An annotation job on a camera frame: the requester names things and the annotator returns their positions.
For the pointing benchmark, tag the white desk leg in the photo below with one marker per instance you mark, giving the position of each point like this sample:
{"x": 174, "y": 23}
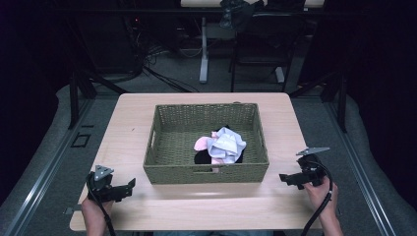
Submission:
{"x": 204, "y": 52}

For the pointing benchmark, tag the light wooden desk top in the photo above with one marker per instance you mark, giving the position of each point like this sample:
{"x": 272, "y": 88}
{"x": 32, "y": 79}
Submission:
{"x": 200, "y": 3}

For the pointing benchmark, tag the white crumpled cloth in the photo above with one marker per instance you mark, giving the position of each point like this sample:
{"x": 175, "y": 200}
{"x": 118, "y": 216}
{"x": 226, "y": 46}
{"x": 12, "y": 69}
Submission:
{"x": 226, "y": 144}

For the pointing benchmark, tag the black metal stand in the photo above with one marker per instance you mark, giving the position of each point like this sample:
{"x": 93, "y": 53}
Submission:
{"x": 342, "y": 101}
{"x": 74, "y": 98}

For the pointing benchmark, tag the black chair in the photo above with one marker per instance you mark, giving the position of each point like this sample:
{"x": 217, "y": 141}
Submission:
{"x": 262, "y": 42}

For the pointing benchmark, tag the person's right hand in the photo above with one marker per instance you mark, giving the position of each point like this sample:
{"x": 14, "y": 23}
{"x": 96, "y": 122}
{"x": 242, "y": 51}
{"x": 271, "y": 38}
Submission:
{"x": 319, "y": 196}

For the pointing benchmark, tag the aluminium floor rail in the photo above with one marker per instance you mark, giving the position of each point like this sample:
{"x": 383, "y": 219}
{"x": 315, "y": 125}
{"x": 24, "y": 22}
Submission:
{"x": 360, "y": 167}
{"x": 49, "y": 167}

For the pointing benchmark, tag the white desk foot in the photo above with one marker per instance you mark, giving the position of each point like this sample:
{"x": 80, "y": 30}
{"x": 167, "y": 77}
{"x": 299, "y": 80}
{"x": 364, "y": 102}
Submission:
{"x": 279, "y": 74}

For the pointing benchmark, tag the dark bag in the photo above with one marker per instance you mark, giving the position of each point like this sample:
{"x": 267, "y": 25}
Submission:
{"x": 236, "y": 14}

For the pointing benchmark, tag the green woven basket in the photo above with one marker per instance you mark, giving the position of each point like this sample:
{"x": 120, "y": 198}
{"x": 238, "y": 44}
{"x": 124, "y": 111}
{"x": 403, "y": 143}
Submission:
{"x": 170, "y": 149}

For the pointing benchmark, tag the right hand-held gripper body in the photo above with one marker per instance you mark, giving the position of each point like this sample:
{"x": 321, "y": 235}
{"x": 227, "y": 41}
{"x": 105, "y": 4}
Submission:
{"x": 313, "y": 167}

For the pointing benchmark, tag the grey metal table bracket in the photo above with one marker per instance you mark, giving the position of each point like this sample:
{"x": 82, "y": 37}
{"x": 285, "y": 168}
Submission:
{"x": 72, "y": 210}

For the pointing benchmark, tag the black cloth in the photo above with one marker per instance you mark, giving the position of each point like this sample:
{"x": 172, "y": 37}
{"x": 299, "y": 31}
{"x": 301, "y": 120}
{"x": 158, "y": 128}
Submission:
{"x": 201, "y": 158}

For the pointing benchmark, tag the pink cloth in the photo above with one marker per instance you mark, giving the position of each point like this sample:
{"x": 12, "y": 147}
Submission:
{"x": 200, "y": 143}

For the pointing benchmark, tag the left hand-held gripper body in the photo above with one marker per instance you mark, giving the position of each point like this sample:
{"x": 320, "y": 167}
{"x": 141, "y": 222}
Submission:
{"x": 100, "y": 187}

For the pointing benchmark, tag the person's left hand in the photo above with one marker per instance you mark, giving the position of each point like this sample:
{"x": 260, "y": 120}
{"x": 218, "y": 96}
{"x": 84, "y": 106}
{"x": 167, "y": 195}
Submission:
{"x": 93, "y": 209}

